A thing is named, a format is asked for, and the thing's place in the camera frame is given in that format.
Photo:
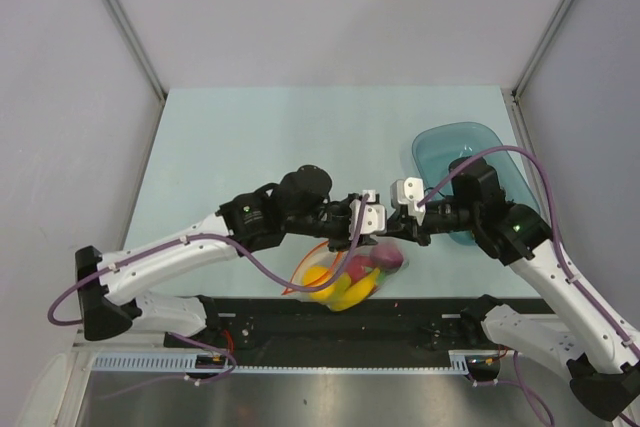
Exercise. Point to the yellow banana toy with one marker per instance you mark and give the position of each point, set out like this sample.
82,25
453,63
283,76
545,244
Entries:
357,293

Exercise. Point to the clear zip bag orange zipper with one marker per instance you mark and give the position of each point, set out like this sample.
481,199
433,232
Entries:
320,255

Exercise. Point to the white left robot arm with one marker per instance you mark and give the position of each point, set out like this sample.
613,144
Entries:
114,292

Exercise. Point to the red dragon fruit toy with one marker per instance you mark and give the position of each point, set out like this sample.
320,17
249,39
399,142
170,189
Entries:
359,267

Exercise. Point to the white slotted cable duct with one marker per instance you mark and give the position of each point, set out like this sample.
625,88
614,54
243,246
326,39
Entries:
177,363

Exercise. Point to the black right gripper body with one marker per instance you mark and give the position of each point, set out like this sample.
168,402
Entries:
448,215

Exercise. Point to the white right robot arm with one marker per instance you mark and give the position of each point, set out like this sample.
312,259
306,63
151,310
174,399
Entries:
598,355

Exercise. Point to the black table edge rail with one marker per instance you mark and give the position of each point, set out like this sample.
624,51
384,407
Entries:
376,334

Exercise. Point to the purple onion toy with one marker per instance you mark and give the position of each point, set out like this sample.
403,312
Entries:
387,257

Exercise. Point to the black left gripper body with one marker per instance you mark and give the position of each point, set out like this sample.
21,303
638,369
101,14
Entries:
331,224

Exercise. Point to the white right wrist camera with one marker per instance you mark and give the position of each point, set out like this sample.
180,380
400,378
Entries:
408,193

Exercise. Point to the yellow lemon toy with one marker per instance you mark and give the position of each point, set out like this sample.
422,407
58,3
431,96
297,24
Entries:
315,276

